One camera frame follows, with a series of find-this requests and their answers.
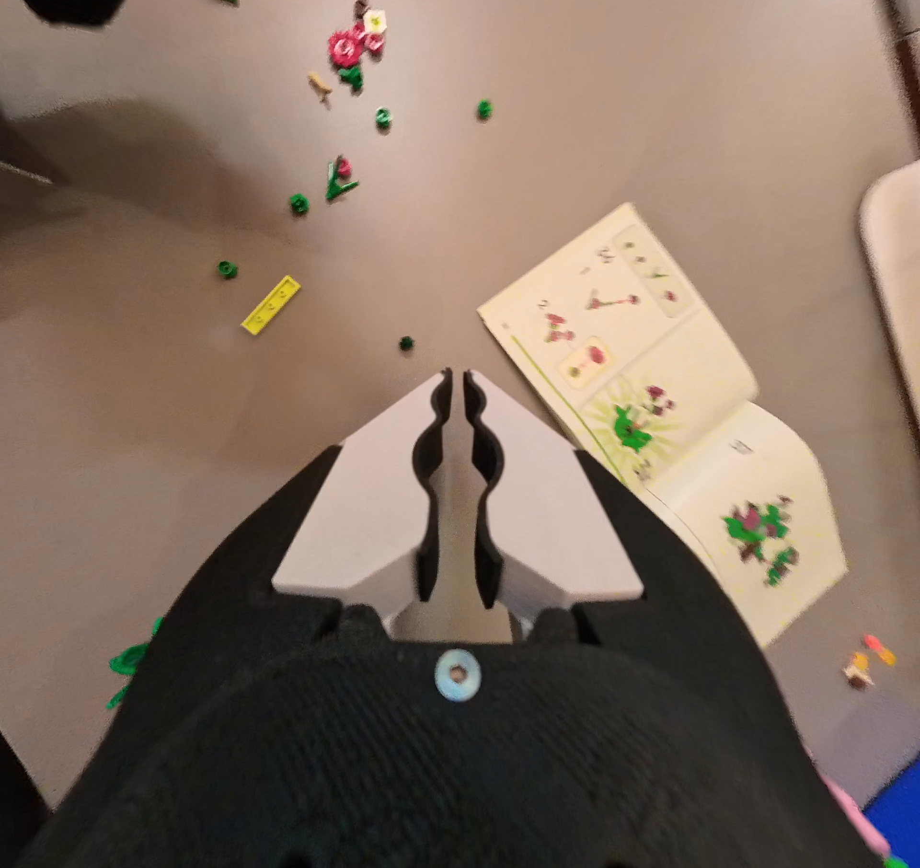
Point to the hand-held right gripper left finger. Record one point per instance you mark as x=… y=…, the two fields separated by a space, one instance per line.
x=359 y=523

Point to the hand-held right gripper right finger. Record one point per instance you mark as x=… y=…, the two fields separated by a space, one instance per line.
x=560 y=523

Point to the green toy leaf piece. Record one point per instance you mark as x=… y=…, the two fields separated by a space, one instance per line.
x=129 y=659

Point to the pink toy flower pot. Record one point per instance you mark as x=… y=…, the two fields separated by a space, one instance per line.
x=852 y=810

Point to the toy instruction booklet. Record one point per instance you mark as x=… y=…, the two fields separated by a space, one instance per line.
x=647 y=393

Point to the yellow toy plate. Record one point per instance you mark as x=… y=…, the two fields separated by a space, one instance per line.
x=271 y=305

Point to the green round toy stud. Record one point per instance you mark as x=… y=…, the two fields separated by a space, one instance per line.
x=382 y=119
x=484 y=109
x=227 y=269
x=299 y=204

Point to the small stem with pink flower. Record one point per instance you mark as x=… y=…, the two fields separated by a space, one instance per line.
x=338 y=181

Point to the white book stand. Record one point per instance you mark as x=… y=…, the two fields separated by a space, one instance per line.
x=895 y=271

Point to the tan toy stem piece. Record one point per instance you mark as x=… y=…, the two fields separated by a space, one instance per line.
x=320 y=86

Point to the blue plastic bin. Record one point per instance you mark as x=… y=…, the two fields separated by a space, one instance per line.
x=898 y=803

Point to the pink toy flower with leaf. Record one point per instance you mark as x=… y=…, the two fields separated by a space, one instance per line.
x=346 y=48

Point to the white yellow toy flower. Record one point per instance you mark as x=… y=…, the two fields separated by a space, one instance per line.
x=374 y=22

